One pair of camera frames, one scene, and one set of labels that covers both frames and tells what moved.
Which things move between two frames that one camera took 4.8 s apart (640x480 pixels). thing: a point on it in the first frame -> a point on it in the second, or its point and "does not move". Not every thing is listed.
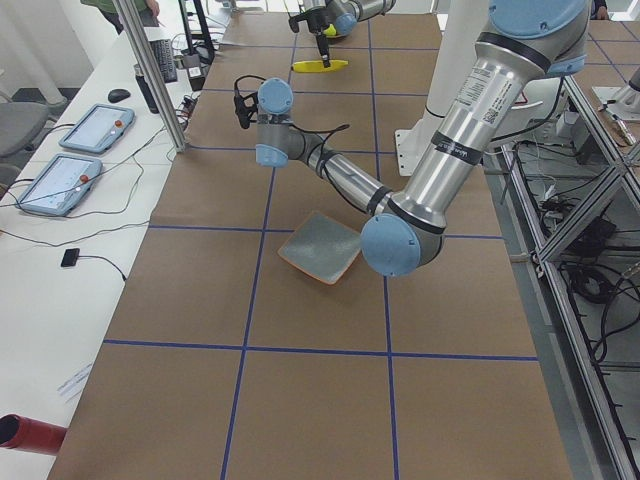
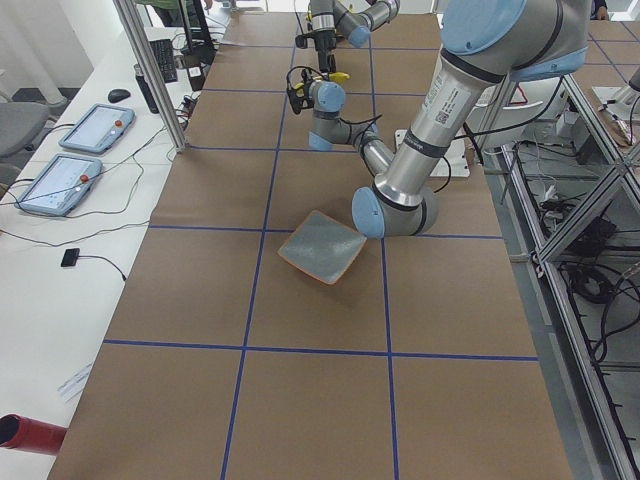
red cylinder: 28,435 does not move
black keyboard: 163,50 does not move
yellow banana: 317,66 -> 335,77
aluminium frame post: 149,73 does not move
